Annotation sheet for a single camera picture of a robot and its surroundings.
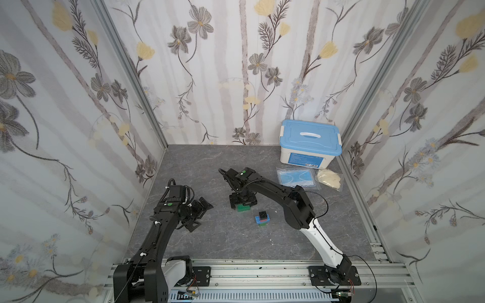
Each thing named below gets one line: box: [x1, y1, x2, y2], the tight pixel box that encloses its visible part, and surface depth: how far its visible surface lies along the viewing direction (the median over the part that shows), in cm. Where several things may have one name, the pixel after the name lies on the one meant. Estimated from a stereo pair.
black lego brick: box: [258, 210, 268, 221], surface depth 83 cm
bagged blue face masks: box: [275, 167, 320, 191], surface depth 107 cm
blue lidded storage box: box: [279, 119, 343, 169], surface depth 105 cm
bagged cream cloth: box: [317, 168, 342, 191], surface depth 106 cm
